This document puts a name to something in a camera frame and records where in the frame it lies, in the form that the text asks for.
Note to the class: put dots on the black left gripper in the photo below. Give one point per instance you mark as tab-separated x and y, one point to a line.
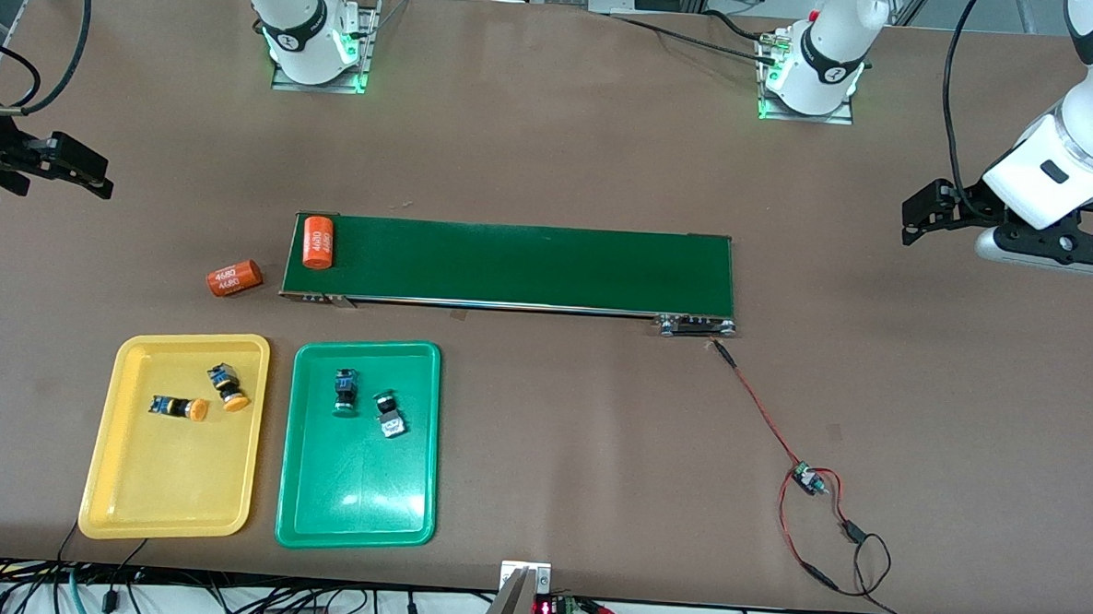
968	204

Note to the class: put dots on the orange cylinder battery cell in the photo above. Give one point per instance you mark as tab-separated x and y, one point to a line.
318	242
235	278

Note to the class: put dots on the yellow-capped push button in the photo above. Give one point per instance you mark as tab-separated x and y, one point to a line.
227	385
179	408

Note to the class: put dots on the green-capped push button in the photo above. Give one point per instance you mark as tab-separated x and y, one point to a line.
346	391
390	416

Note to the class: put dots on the small speed controller module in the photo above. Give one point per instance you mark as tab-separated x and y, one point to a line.
809	480

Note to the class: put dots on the yellow plastic tray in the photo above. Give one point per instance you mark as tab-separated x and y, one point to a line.
170	475

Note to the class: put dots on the green plastic tray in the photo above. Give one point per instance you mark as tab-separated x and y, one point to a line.
363	484

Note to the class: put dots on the green conveyor belt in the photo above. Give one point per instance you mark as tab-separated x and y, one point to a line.
511	264

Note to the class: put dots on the small red digit display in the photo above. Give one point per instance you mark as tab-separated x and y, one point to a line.
544	609

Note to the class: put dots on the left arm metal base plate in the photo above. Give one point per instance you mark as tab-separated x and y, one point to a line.
841	115

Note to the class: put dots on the aluminium table edge rail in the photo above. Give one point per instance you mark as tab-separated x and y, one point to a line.
9	34

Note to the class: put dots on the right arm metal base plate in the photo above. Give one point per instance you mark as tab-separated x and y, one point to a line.
365	59

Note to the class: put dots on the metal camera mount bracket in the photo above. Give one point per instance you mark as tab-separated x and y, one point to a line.
519	610

